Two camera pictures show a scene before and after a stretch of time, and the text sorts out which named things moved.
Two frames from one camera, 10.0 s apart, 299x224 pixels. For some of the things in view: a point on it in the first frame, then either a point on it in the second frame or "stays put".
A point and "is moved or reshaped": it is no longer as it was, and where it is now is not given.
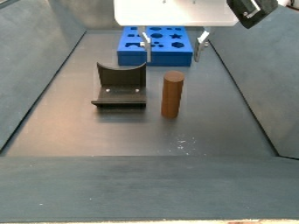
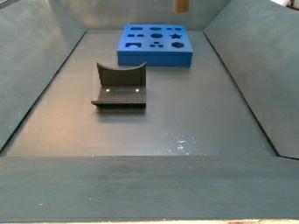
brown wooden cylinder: (172, 93) is moved or reshaped
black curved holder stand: (122, 87) stays put
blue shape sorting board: (171, 47) stays put
